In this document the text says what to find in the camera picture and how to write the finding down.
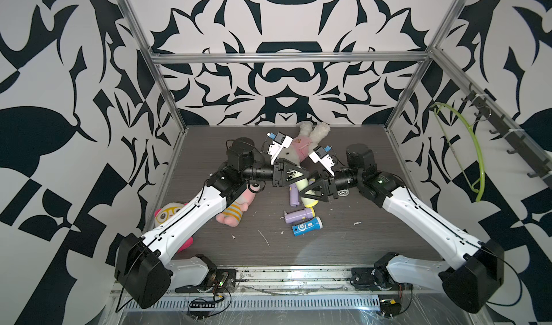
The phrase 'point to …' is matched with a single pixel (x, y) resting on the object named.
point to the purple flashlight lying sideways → (300, 214)
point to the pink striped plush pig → (233, 213)
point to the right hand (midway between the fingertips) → (301, 189)
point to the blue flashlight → (302, 228)
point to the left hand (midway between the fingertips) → (305, 170)
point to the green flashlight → (304, 184)
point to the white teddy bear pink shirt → (301, 145)
